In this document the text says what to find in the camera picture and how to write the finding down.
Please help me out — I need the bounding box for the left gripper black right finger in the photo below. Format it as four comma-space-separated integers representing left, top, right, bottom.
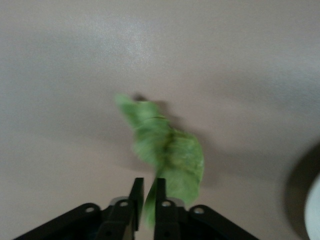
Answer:
153, 177, 181, 240

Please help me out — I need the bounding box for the beige round plate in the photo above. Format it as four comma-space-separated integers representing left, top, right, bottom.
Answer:
303, 171, 320, 240

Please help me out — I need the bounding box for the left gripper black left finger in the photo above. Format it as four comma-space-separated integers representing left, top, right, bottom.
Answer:
97, 177, 146, 240

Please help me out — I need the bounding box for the green lettuce leaf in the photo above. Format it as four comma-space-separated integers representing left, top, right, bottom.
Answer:
114, 93, 206, 231

